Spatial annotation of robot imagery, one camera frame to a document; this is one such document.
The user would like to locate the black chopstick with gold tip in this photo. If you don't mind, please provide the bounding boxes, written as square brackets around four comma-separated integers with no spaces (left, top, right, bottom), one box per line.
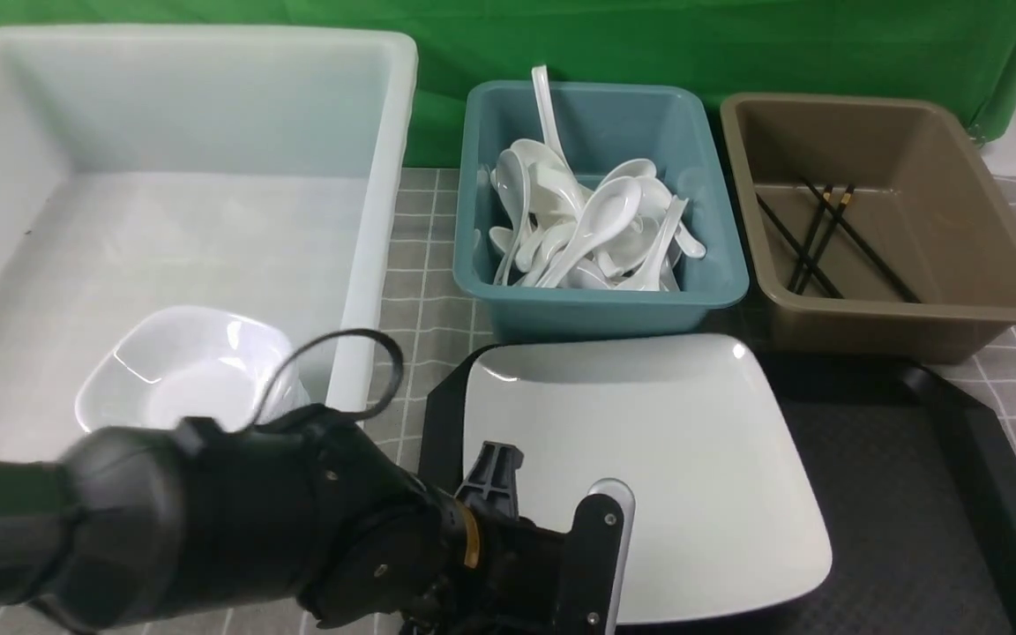
[797,176,920,304]

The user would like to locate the white soup spoon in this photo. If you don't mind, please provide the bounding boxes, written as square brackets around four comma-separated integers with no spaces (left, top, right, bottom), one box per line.
[535,176,642,288]

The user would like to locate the large white square plate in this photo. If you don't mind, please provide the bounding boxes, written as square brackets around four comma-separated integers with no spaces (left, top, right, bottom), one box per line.
[463,333,833,626]

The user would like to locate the green backdrop cloth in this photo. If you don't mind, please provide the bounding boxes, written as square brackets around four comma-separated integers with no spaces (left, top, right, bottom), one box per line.
[0,1,1016,168]

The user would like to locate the black serving tray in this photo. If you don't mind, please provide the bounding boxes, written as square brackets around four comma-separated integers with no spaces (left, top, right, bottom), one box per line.
[416,345,1016,634]

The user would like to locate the black chopstick left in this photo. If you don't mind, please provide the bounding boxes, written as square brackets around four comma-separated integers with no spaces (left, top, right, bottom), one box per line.
[757,196,844,300]

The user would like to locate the brown plastic bin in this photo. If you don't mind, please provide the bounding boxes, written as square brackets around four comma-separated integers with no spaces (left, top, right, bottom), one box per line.
[719,93,1016,364]

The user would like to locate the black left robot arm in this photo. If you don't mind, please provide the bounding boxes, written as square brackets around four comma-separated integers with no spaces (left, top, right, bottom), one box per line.
[0,403,636,634]

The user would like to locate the large white plastic tub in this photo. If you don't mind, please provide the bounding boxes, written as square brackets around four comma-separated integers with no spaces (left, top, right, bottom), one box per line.
[0,25,418,462]

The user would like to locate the black chopstick crossing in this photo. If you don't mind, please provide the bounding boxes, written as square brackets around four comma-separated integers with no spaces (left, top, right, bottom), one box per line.
[796,183,858,295]

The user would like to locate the teal plastic bin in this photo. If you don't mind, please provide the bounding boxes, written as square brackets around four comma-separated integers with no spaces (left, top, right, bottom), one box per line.
[454,80,750,342]

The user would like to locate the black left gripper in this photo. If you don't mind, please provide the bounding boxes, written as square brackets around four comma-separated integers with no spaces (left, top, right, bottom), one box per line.
[399,441,636,634]

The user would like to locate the pile of white spoons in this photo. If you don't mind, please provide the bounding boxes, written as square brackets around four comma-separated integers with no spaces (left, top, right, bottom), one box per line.
[487,139,708,292]

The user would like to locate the stack of white bowls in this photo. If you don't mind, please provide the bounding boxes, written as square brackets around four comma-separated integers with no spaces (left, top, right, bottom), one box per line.
[74,306,310,431]

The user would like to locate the grey checked tablecloth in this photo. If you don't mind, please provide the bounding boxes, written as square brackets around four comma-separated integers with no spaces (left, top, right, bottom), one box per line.
[0,168,1016,635]

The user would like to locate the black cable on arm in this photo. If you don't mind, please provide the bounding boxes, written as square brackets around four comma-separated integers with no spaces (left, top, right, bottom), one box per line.
[248,329,406,433]

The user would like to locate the upright white spoon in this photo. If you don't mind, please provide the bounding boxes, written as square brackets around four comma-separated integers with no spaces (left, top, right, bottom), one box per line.
[531,65,570,168]

